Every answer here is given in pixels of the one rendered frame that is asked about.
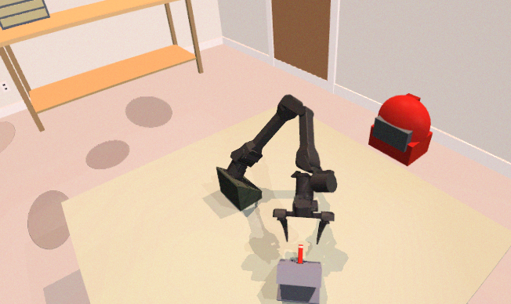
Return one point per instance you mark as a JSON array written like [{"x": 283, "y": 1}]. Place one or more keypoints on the red peg with white band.
[{"x": 300, "y": 254}]

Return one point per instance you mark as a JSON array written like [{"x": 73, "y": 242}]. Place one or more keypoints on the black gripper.
[{"x": 326, "y": 217}]

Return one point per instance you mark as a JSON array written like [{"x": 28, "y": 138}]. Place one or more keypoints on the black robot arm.
[{"x": 307, "y": 157}]

